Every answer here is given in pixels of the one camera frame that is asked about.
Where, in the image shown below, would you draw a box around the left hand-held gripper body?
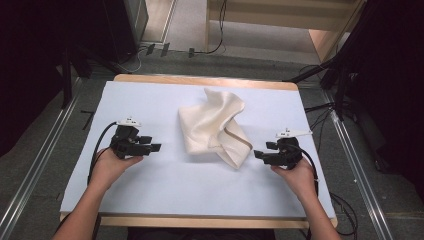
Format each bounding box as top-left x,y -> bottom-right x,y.
109,116 -> 154,160

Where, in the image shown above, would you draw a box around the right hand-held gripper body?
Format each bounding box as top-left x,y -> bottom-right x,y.
263,127 -> 314,171

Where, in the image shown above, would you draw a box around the white mesh fabric bag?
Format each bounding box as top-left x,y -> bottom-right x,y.
178,87 -> 254,170

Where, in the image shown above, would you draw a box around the person's right hand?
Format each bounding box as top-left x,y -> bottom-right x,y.
270,156 -> 318,202

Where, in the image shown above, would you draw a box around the person's left hand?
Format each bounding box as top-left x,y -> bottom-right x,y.
89,147 -> 145,193

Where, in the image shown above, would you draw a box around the white table mat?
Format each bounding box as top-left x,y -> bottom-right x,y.
59,80 -> 336,220

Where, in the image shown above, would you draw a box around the wooden table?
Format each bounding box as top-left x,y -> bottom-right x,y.
59,73 -> 339,230

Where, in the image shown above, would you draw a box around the black metal stand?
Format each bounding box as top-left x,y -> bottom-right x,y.
282,55 -> 355,122
60,45 -> 94,110

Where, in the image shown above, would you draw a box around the person's dark clothing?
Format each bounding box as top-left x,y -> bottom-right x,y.
127,227 -> 277,240

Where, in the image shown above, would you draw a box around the dark cabinet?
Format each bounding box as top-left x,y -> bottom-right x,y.
101,0 -> 150,65

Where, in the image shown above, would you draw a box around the light wooden shelf unit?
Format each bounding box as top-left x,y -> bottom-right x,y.
204,0 -> 368,64

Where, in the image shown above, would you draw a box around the black curtain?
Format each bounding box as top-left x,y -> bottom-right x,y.
0,0 -> 108,158
339,0 -> 424,194

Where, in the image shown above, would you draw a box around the right hand-held gripper black cable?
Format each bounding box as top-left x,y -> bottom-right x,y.
292,144 -> 320,198

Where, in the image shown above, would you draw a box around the hand-held gripper black cable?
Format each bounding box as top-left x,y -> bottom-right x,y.
292,144 -> 320,198
86,121 -> 118,186

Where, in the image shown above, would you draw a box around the left hand-held gripper black cable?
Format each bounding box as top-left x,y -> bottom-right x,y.
86,121 -> 118,186

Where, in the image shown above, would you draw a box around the black floor cables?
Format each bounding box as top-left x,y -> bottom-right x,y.
303,101 -> 335,153

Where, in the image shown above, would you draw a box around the metal floor rail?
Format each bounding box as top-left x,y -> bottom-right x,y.
0,77 -> 84,240
320,89 -> 396,240

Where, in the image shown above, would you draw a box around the white floor cable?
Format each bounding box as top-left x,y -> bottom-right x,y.
112,46 -> 148,74

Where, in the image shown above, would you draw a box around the black looped floor cable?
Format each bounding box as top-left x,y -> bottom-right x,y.
329,192 -> 360,238

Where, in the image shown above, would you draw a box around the black hanging cable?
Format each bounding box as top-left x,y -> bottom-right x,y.
193,0 -> 228,55

